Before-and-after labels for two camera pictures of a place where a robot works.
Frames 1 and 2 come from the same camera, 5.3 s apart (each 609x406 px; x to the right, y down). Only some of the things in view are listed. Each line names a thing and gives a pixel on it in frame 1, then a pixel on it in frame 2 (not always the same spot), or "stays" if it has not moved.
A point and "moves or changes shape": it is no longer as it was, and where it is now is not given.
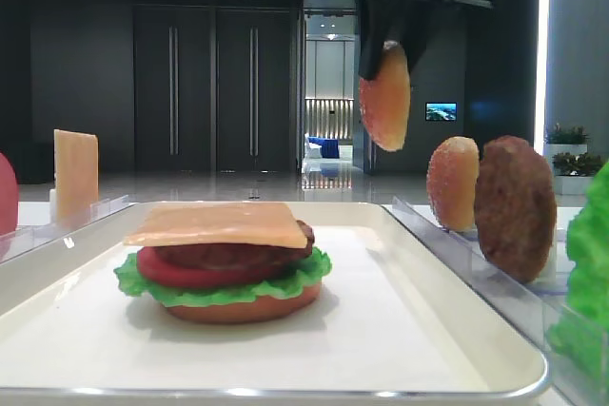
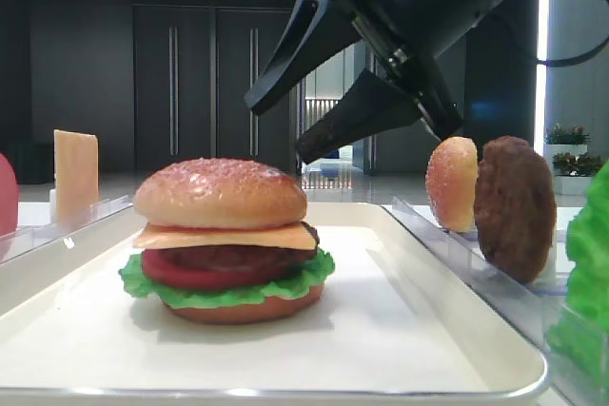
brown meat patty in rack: x=515 y=208 stays
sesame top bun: x=385 y=98 moves or changes shape
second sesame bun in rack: x=452 y=175 stays
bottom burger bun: x=249 y=310 stays
